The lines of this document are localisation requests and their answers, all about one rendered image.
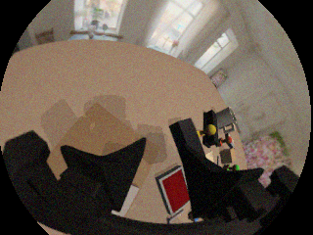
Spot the red rubber stamp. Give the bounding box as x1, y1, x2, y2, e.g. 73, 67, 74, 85
215, 136, 232, 148

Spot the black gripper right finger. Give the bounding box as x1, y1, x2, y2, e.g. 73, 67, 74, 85
180, 144, 265, 219

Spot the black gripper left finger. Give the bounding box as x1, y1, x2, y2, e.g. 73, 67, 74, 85
60, 137, 146, 212

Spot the grey cup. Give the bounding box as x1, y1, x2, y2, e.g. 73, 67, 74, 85
215, 107, 237, 134

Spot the cream inspection card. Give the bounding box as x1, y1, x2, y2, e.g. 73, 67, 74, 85
205, 150, 214, 162

